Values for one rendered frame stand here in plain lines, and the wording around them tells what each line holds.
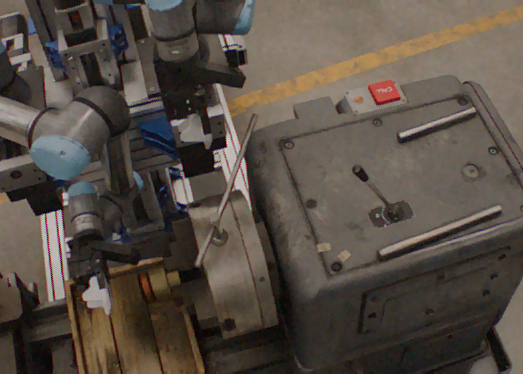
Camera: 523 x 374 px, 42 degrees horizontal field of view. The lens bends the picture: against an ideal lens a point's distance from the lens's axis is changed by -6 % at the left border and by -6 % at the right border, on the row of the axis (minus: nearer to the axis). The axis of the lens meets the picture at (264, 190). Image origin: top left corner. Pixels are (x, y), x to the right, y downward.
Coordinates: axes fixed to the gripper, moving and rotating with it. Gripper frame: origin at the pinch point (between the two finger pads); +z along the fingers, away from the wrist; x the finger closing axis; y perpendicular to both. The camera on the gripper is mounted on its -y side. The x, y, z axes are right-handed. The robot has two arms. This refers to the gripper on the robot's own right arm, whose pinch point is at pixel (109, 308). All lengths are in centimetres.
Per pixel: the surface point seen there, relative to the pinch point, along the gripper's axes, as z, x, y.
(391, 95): -24, 17, -74
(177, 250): -6.1, 6.4, -18.3
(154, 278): -2.4, 3.6, -11.7
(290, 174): -10.2, 16.6, -45.5
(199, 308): 7.2, 2.8, -19.6
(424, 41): -161, -109, -156
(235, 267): 5.5, 12.4, -29.1
